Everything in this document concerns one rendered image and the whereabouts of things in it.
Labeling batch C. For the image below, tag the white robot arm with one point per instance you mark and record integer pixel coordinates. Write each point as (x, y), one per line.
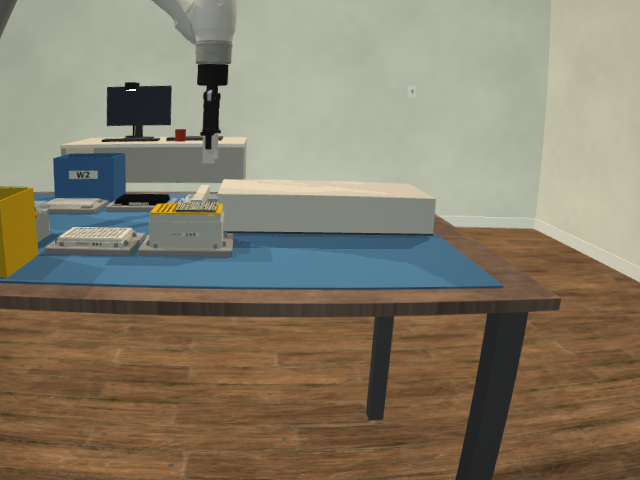
(214, 24)

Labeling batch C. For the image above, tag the yellow open-top bin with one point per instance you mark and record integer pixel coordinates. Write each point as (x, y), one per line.
(18, 236)

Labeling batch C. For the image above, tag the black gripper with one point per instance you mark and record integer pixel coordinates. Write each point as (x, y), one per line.
(211, 75)

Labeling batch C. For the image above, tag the blue bench mat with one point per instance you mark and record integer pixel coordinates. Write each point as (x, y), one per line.
(260, 261)

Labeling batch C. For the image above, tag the blue bin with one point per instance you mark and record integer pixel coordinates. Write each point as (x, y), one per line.
(101, 176)

